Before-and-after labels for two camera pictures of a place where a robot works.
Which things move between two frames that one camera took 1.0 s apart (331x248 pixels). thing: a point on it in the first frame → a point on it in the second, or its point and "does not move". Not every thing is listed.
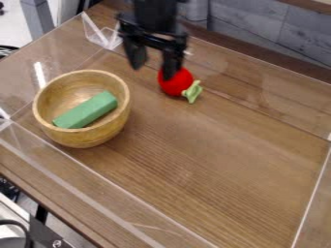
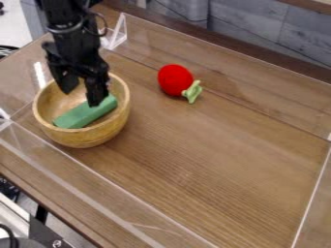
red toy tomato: x=182 y=83 does not move
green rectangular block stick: x=86 y=112 does not move
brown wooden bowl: x=62 y=92 does not move
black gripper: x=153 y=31 → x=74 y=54
